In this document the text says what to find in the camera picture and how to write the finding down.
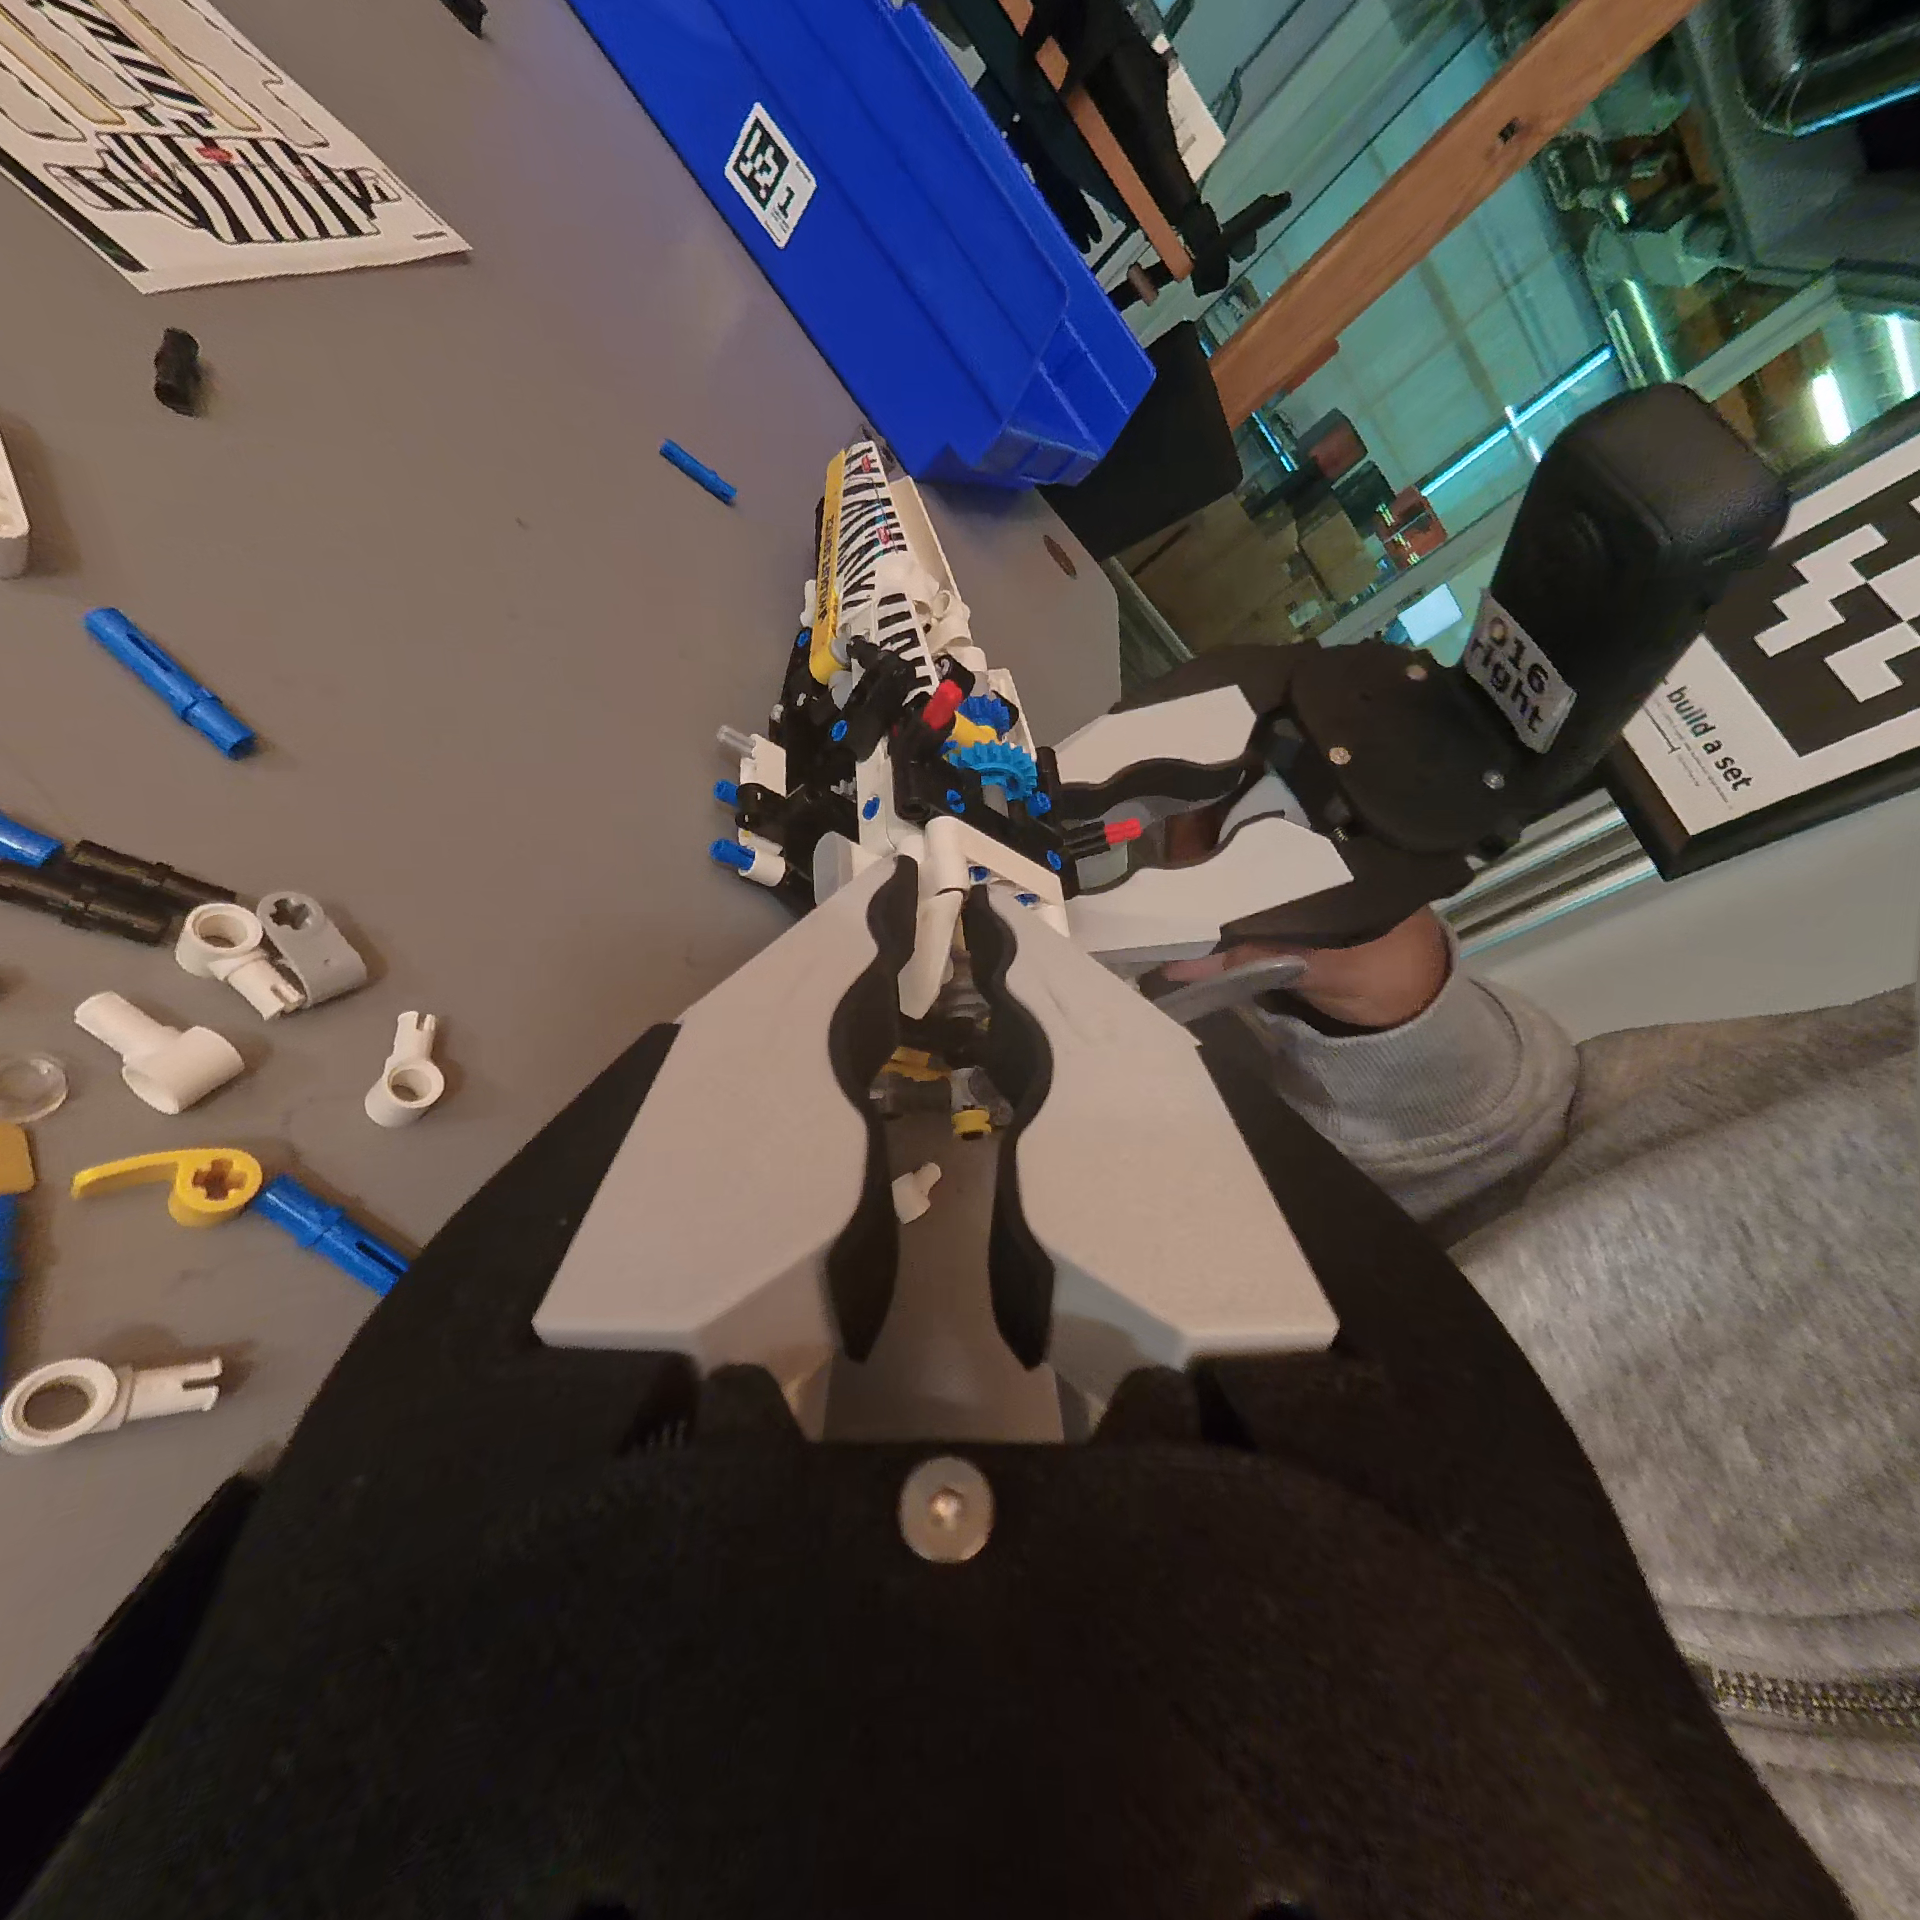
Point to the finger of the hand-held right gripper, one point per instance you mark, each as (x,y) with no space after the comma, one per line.
(1244,902)
(1172,728)

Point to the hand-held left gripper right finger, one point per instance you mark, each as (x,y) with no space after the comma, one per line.
(1184,1214)

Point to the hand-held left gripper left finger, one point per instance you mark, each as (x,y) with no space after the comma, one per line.
(691,1201)

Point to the lego helicopter model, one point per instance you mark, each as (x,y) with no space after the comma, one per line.
(885,599)

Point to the person's right forearm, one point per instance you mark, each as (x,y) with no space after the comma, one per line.
(1440,1110)

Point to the small white lego connector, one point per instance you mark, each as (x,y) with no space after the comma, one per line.
(915,1190)

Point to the short blue lego pin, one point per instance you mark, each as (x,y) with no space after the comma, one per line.
(697,469)

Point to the loose small lego pieces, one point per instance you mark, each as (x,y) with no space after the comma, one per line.
(166,1049)

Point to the long blue lego pin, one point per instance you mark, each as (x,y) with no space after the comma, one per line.
(166,677)

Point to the person's right hand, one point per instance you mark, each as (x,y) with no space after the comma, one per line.
(1372,975)

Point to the black office chair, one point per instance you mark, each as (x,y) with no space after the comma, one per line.
(1155,452)

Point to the black framed sign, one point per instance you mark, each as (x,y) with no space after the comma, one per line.
(1724,751)

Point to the blue plastic bin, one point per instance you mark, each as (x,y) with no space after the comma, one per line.
(901,225)

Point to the black equipment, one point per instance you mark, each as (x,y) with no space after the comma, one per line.
(1110,89)

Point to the zebra sticker sheet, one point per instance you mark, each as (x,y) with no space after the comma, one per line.
(224,165)

